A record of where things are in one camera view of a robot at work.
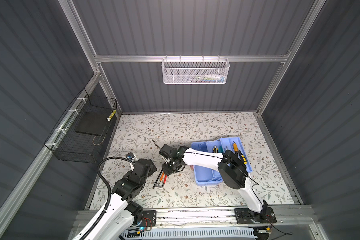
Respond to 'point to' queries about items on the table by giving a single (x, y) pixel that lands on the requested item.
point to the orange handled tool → (162, 176)
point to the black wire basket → (78, 136)
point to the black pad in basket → (95, 123)
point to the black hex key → (157, 178)
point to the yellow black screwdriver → (243, 158)
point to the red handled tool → (165, 178)
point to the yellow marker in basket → (111, 115)
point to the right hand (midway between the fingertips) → (167, 172)
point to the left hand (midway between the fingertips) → (145, 165)
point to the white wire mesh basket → (195, 71)
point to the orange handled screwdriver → (235, 148)
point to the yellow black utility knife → (215, 150)
